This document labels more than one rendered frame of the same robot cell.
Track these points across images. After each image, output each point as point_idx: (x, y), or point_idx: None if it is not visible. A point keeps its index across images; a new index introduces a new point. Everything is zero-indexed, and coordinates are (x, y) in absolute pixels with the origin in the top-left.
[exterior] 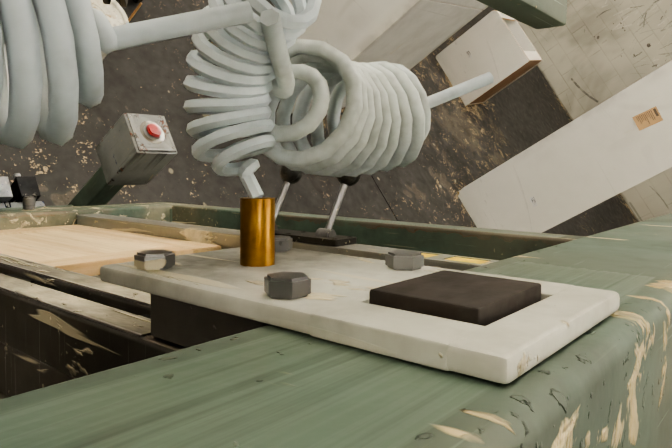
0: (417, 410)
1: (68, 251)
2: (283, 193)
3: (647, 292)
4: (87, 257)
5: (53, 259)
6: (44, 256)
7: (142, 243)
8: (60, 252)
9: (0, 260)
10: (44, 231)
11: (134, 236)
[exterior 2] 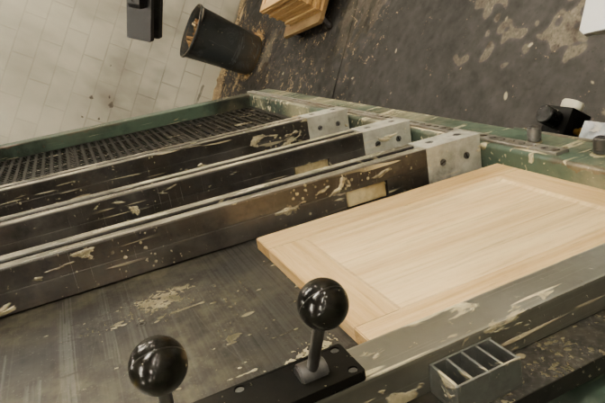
0: None
1: (392, 251)
2: (311, 332)
3: None
4: (325, 265)
5: (338, 252)
6: (361, 246)
7: (452, 287)
8: (386, 248)
9: (86, 240)
10: (604, 210)
11: (524, 273)
